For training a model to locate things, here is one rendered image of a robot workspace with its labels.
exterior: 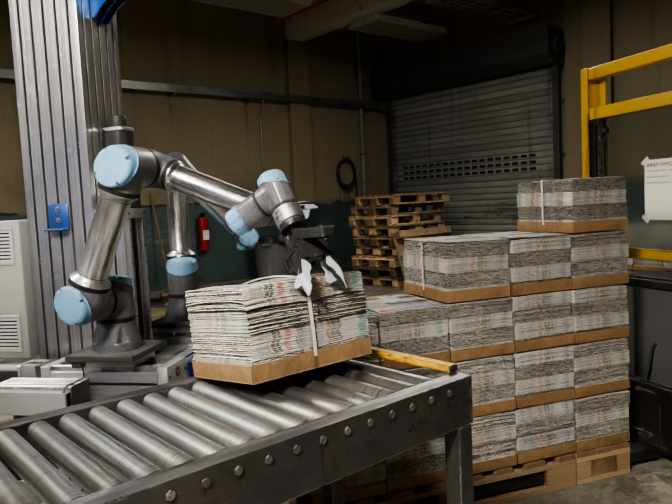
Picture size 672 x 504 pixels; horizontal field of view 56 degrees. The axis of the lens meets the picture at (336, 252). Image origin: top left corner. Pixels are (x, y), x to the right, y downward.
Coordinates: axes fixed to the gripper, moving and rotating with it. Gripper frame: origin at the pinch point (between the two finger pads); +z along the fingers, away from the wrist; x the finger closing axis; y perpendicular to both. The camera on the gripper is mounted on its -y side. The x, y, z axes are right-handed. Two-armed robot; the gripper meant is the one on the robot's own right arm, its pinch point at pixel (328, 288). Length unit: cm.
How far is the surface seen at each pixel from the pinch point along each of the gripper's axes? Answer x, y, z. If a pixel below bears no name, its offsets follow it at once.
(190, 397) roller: 28.5, 29.1, 8.7
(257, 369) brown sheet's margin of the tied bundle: 18.5, 13.1, 10.9
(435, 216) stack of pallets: -627, 436, -269
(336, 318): -7.1, 10.5, 4.1
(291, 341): 7.5, 12.0, 6.7
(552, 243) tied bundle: -136, 21, -10
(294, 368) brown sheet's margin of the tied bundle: 8.3, 14.2, 12.7
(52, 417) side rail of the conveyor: 57, 37, 2
